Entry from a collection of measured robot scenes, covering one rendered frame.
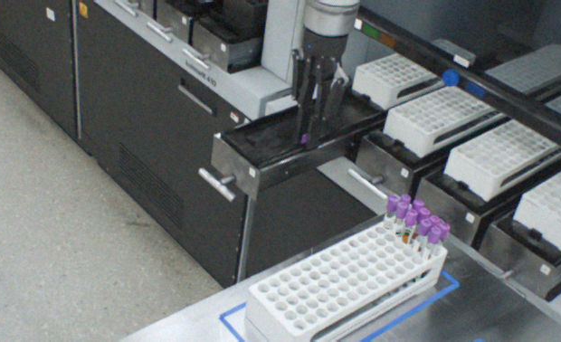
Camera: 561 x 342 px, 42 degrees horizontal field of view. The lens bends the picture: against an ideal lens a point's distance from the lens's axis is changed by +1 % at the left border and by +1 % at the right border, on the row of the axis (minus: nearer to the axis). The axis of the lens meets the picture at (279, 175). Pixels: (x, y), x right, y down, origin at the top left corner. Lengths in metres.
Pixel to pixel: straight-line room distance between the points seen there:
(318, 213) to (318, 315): 0.67
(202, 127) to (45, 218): 0.75
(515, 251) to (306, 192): 0.52
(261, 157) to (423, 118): 0.33
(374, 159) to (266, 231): 0.46
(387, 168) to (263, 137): 0.24
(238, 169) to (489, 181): 0.45
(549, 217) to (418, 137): 0.28
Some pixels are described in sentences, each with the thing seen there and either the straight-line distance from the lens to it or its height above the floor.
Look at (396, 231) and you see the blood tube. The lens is 1.08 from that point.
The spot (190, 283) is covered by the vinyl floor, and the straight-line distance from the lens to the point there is 2.19.
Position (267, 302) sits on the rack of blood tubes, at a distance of 0.95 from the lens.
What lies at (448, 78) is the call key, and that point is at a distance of 1.33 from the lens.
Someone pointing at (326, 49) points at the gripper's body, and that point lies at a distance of 1.24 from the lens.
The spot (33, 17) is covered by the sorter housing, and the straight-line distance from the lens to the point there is 2.60.
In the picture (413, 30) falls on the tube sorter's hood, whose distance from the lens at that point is 1.39.
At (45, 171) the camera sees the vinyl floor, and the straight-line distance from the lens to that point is 2.60.
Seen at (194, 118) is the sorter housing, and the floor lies 0.55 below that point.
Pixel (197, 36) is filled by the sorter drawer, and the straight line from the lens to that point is 1.77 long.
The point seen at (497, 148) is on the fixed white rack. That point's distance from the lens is 1.39.
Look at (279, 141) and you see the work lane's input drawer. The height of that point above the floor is 0.80.
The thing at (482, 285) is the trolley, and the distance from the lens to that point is 1.16.
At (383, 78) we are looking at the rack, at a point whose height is 0.86.
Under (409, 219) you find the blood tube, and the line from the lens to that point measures 1.05.
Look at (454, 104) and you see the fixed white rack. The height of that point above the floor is 0.86.
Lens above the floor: 1.57
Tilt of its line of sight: 37 degrees down
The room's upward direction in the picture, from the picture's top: 9 degrees clockwise
